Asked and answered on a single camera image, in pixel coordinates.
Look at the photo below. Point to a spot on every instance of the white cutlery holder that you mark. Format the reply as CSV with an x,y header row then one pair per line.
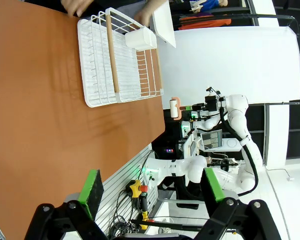
x,y
141,38

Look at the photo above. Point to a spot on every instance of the orange background cloth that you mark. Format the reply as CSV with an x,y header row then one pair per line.
x,y
205,22

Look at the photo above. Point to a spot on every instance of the yellow emergency stop button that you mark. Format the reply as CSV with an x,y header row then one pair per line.
x,y
135,187

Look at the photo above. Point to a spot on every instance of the black shelving unit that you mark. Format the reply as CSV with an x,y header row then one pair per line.
x,y
297,130

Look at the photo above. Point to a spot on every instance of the person's right hand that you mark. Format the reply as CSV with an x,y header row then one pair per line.
x,y
76,6

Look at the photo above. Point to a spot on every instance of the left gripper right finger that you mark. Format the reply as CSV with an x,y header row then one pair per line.
x,y
215,190

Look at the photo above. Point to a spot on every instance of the black yellow hand tool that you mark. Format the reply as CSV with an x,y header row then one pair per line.
x,y
144,212

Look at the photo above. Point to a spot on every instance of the small tablet screen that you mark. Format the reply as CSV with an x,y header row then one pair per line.
x,y
211,140

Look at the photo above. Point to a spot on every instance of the thin black rod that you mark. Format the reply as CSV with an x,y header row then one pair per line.
x,y
170,223

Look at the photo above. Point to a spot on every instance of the person's black T-shirt torso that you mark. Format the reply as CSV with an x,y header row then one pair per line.
x,y
107,3

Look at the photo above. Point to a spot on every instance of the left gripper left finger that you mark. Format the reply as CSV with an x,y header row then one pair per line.
x,y
91,195

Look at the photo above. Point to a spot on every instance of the large white panel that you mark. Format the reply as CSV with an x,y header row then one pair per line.
x,y
227,62

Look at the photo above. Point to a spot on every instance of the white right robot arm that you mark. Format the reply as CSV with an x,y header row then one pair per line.
x,y
240,117

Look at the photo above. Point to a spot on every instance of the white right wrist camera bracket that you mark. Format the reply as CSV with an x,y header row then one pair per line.
x,y
210,92

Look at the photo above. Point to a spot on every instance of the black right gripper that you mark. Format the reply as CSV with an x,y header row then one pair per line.
x,y
210,105

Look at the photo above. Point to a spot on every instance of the bystander in blue top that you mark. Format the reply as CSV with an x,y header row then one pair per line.
x,y
205,4

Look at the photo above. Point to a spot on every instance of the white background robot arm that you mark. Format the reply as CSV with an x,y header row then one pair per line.
x,y
207,123

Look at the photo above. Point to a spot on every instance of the aluminium slatted panel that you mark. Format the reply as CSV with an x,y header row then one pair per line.
x,y
122,180

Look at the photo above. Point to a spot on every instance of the black box with display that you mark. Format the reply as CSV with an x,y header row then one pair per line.
x,y
168,150

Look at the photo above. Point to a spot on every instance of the person's left hand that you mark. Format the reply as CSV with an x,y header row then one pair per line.
x,y
146,13

